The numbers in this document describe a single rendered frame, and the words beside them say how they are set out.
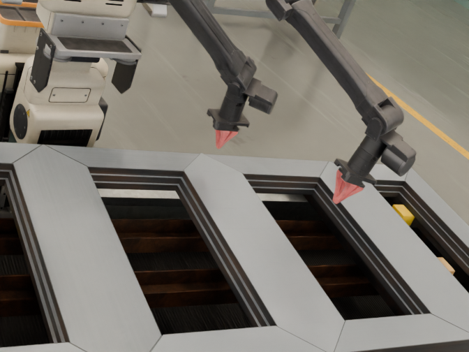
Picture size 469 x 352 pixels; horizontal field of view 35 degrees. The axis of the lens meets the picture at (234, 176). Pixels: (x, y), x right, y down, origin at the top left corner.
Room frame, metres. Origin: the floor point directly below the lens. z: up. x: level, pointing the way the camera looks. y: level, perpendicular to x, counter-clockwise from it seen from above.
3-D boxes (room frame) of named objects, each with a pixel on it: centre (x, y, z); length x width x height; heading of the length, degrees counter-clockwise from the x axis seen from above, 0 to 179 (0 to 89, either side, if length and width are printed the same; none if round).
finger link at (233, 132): (1.76, 0.08, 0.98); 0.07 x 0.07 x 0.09; 36
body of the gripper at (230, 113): (1.76, 0.07, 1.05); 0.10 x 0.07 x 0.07; 126
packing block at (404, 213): (2.05, -0.53, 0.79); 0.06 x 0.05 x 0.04; 35
